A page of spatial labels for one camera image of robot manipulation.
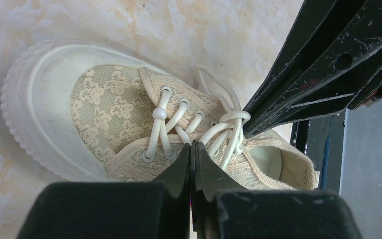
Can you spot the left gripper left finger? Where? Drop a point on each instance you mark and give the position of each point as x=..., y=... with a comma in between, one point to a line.
x=159, y=209

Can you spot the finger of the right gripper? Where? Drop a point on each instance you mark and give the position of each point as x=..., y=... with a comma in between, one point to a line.
x=322, y=22
x=345, y=76

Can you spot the white shoelace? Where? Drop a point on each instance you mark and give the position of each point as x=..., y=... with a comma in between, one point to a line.
x=213, y=117

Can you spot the beige lace sneaker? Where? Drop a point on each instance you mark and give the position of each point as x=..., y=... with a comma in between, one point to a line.
x=81, y=110

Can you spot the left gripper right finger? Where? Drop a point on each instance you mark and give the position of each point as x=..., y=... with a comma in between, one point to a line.
x=223, y=209

